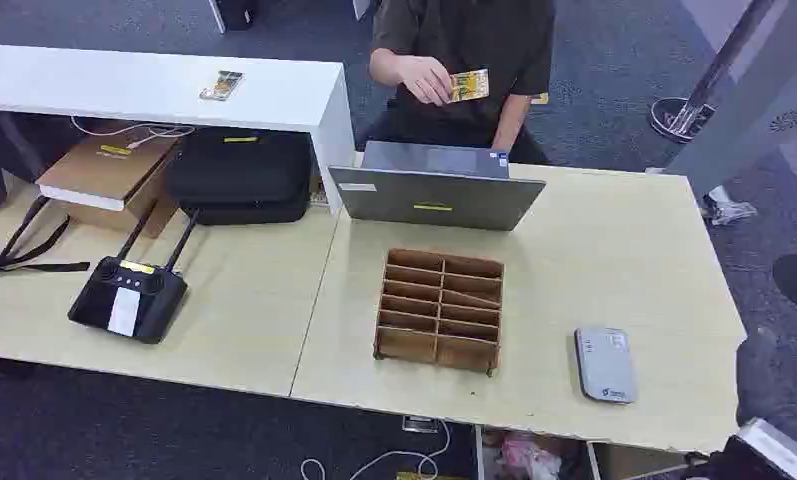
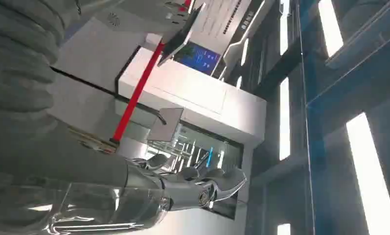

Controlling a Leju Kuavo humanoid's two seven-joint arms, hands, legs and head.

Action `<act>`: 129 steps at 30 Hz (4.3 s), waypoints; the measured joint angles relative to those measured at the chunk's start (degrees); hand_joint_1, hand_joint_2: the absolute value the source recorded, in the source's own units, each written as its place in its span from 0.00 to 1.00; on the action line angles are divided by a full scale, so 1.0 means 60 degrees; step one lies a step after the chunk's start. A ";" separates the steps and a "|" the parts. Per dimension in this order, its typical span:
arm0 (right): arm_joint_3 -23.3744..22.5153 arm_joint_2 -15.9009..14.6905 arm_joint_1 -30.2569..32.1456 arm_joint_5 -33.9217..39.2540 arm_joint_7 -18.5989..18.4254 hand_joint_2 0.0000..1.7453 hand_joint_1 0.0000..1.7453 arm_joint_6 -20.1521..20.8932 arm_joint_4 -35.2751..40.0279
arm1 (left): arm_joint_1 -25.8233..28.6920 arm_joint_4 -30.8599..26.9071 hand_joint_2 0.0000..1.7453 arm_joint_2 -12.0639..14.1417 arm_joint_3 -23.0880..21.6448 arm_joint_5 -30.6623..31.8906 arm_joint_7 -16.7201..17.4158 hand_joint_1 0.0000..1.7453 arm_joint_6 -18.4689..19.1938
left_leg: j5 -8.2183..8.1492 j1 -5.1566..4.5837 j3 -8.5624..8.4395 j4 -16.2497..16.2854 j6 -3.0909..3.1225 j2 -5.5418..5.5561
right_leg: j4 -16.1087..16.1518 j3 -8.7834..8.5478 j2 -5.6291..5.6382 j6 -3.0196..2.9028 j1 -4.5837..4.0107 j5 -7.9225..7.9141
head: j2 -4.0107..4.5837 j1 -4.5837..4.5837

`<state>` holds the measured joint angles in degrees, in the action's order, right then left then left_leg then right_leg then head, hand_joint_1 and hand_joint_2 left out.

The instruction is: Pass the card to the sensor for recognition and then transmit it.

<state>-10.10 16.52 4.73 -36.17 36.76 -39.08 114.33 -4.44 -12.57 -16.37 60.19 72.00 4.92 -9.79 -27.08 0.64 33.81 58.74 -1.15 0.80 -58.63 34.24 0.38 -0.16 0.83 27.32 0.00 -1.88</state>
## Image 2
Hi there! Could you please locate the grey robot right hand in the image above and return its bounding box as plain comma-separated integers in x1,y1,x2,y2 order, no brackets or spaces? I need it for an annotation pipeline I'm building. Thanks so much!
0,119,248,235

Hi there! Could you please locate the small grey square sign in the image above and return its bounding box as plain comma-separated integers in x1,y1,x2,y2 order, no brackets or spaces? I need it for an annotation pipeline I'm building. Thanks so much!
147,107,184,142

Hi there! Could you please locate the red barrier belt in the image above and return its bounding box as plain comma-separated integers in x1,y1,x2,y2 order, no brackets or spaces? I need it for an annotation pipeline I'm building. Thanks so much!
111,41,165,144

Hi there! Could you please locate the white counter cabinet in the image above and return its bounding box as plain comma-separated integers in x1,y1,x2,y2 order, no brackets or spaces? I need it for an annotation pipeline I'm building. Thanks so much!
47,16,267,148

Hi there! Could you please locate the blue display screen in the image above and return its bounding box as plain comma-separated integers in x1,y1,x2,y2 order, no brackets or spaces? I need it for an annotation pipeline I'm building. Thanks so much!
178,42,222,77

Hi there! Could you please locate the grey kiosk panel with logo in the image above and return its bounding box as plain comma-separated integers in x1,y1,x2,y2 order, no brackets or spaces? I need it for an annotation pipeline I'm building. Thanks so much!
63,0,195,43

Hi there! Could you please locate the dark flat monitor panel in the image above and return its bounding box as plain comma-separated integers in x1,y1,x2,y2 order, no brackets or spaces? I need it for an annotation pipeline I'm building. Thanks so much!
157,2,206,67

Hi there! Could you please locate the narrow ceiling light strip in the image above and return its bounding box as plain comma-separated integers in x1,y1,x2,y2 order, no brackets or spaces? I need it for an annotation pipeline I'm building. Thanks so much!
279,0,289,56
279,76,291,162

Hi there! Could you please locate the white printed notice board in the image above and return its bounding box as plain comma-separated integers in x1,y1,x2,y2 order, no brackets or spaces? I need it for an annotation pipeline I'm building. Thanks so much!
190,0,253,56

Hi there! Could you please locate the long ceiling light panel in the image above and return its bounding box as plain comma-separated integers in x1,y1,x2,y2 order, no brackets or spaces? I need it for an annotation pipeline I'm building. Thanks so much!
318,0,344,58
345,112,390,235

